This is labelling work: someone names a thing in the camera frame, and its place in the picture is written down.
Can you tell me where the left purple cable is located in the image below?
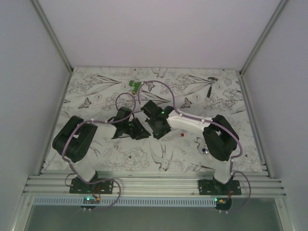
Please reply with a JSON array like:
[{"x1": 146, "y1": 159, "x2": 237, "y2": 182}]
[{"x1": 62, "y1": 92, "x2": 137, "y2": 183}]

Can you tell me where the white blue capped part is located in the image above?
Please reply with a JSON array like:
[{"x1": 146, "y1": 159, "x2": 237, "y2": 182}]
[{"x1": 202, "y1": 148, "x2": 208, "y2": 154}]

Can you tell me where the left controller board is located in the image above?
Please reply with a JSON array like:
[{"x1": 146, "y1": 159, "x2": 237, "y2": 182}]
[{"x1": 80, "y1": 196, "x2": 100, "y2": 210}]

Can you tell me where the controller board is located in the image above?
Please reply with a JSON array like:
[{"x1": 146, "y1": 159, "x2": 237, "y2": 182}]
[
  {"x1": 80, "y1": 196, "x2": 100, "y2": 210},
  {"x1": 215, "y1": 198, "x2": 232, "y2": 211}
]

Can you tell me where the small black hammer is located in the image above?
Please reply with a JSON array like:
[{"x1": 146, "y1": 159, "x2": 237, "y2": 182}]
[{"x1": 207, "y1": 77, "x2": 218, "y2": 98}]

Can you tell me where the floral patterned table mat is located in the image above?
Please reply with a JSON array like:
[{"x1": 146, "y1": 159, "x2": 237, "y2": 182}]
[{"x1": 55, "y1": 67, "x2": 262, "y2": 172}]

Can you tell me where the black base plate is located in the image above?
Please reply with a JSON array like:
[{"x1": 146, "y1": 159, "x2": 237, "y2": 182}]
[
  {"x1": 198, "y1": 179, "x2": 242, "y2": 196},
  {"x1": 69, "y1": 178, "x2": 114, "y2": 194}
]

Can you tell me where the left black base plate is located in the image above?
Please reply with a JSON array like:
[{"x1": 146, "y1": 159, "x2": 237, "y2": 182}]
[{"x1": 69, "y1": 178, "x2": 114, "y2": 194}]

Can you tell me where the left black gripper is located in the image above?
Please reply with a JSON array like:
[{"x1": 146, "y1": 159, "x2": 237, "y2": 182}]
[{"x1": 123, "y1": 118, "x2": 151, "y2": 141}]

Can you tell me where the slotted grey cable duct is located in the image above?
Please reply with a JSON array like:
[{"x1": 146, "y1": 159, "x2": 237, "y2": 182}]
[{"x1": 33, "y1": 196, "x2": 216, "y2": 207}]

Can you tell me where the right controller board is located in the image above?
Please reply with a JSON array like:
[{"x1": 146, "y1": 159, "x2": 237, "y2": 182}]
[{"x1": 215, "y1": 198, "x2": 232, "y2": 211}]

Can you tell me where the aluminium rail frame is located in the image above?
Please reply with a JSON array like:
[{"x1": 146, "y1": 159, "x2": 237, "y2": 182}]
[{"x1": 23, "y1": 170, "x2": 286, "y2": 198}]

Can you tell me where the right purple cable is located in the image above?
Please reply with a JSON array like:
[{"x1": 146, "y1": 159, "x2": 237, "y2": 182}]
[{"x1": 137, "y1": 80, "x2": 243, "y2": 174}]

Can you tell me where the purple cable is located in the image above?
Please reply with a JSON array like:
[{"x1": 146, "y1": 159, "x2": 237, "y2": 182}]
[
  {"x1": 62, "y1": 92, "x2": 137, "y2": 183},
  {"x1": 137, "y1": 80, "x2": 243, "y2": 174}
]

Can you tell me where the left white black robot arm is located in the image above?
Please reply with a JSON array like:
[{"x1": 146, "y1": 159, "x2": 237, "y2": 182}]
[{"x1": 52, "y1": 107, "x2": 151, "y2": 193}]

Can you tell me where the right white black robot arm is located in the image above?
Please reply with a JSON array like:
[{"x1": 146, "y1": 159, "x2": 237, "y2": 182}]
[{"x1": 141, "y1": 101, "x2": 243, "y2": 195}]

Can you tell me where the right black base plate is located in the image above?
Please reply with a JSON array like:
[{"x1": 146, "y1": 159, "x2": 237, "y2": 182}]
[{"x1": 198, "y1": 179, "x2": 242, "y2": 196}]

